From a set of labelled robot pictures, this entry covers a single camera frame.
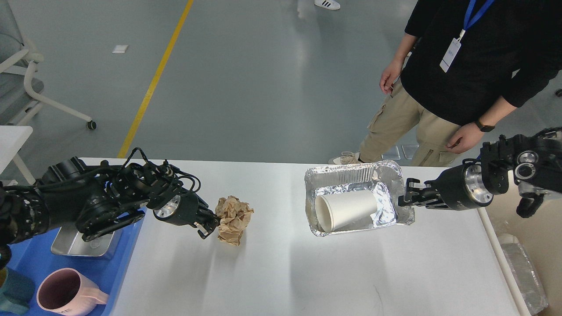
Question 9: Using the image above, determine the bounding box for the teal cup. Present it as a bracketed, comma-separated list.
[0, 267, 36, 315]

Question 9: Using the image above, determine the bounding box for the clear plastic container in bin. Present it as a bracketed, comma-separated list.
[496, 233, 548, 316]

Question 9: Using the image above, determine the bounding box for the pink mug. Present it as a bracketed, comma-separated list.
[36, 268, 109, 316]

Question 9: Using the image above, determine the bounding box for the white grey office chair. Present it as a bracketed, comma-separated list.
[0, 0, 97, 130]

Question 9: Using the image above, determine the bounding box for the beige waste bin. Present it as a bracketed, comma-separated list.
[477, 188, 562, 316]

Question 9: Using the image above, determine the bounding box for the blue plastic tray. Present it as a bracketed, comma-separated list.
[8, 221, 143, 316]

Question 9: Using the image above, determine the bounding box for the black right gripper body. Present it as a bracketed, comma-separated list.
[434, 164, 494, 211]

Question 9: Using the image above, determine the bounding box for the white paper cup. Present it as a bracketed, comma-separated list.
[314, 190, 377, 233]

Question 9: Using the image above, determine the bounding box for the left clear floor plate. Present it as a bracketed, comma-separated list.
[382, 145, 401, 161]

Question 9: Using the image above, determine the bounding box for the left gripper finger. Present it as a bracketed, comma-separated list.
[193, 219, 220, 240]
[198, 197, 220, 226]

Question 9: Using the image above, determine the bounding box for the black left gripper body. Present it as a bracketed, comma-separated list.
[153, 192, 207, 227]

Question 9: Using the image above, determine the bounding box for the white side table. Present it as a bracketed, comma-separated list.
[0, 125, 36, 185]

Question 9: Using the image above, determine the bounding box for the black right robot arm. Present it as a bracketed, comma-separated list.
[398, 127, 562, 218]

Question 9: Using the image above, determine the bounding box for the right clear floor plate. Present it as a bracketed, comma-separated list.
[401, 144, 419, 160]

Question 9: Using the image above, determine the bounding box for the clear floor plate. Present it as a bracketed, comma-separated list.
[401, 144, 419, 160]
[382, 145, 401, 161]

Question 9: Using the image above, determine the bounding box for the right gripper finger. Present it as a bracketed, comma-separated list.
[397, 191, 442, 209]
[405, 178, 438, 192]

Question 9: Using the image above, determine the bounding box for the stainless steel square container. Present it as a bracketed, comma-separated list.
[50, 225, 122, 260]

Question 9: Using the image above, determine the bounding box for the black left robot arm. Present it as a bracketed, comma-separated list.
[0, 147, 220, 268]

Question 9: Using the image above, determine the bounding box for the person in black shirt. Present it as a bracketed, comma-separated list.
[330, 0, 561, 167]

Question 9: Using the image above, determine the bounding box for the person right hand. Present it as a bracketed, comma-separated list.
[379, 59, 404, 94]

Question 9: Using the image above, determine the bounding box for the brown paper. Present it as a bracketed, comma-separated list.
[215, 196, 254, 246]

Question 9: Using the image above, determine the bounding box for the person left hand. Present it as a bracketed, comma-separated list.
[446, 122, 485, 154]

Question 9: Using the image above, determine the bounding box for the aluminium foil tray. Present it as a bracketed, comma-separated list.
[304, 160, 415, 237]

